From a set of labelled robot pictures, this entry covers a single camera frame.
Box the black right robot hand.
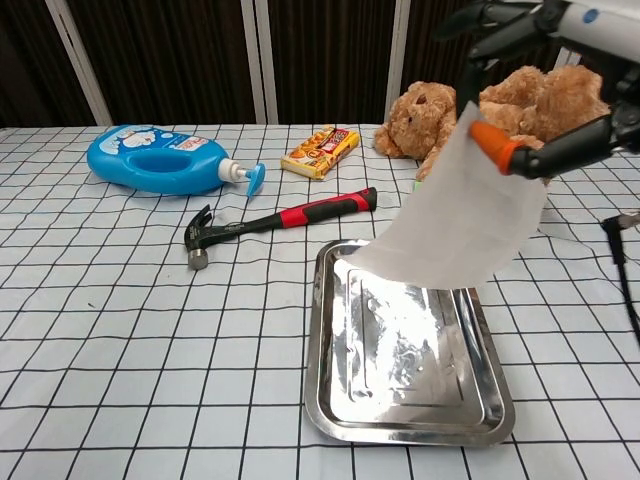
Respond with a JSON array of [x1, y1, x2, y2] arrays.
[[433, 0, 640, 181]]

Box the translucent baking paper sheet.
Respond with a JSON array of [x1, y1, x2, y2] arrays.
[[349, 102, 549, 291]]

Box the silver metal tray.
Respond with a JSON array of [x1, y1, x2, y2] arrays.
[[303, 238, 516, 449]]

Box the brown teddy bear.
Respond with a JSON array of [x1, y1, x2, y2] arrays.
[[373, 64, 612, 189]]

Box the yellow snack box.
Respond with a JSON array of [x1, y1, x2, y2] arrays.
[[280, 124, 361, 180]]

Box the red black claw hammer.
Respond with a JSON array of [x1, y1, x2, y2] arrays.
[[183, 186, 378, 272]]

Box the blue detergent pump bottle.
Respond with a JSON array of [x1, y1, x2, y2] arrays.
[[86, 124, 267, 199]]

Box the white black checked tablecloth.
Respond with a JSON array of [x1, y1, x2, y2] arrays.
[[0, 122, 640, 480]]

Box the white partition frame post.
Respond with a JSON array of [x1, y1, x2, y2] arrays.
[[554, 45, 584, 69], [240, 0, 279, 125], [44, 0, 114, 126], [383, 0, 412, 124]]

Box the black cable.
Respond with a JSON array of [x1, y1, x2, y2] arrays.
[[601, 211, 640, 347]]

